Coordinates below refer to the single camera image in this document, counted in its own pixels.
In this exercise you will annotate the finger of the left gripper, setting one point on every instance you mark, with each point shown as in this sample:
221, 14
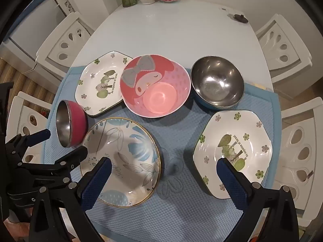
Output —
67, 163
38, 137

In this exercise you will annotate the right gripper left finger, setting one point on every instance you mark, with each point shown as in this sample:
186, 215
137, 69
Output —
93, 182

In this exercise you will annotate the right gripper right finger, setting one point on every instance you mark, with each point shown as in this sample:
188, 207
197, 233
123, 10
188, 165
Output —
234, 182

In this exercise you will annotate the magenta steel bowl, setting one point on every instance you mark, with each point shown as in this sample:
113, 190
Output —
71, 123

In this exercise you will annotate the round blue floral plate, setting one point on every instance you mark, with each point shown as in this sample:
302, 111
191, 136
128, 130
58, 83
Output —
135, 159

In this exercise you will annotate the hexagonal green flower plate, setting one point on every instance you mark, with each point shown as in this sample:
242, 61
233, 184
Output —
239, 136

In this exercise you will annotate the blue steel bowl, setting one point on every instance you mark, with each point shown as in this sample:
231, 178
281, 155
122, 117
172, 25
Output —
217, 82

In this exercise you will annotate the pink cartoon bowl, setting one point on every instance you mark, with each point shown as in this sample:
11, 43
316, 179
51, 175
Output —
154, 86

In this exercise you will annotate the white chair near left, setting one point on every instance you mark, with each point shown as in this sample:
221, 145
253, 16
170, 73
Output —
25, 120

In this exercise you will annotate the white chair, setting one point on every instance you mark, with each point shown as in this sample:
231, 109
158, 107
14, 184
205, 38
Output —
58, 52
300, 160
286, 55
25, 120

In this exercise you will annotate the light blue quilted mat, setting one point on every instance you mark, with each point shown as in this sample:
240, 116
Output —
180, 208

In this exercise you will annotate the white chair near right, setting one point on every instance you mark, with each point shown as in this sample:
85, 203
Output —
300, 160

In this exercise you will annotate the white chair far left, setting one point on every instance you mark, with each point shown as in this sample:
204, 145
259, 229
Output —
58, 52

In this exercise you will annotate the white refrigerator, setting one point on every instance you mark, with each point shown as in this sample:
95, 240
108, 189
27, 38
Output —
27, 34

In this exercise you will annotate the white chair far right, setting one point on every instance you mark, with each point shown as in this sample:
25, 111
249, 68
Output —
286, 55

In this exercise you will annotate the small black lid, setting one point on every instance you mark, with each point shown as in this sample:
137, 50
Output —
241, 18

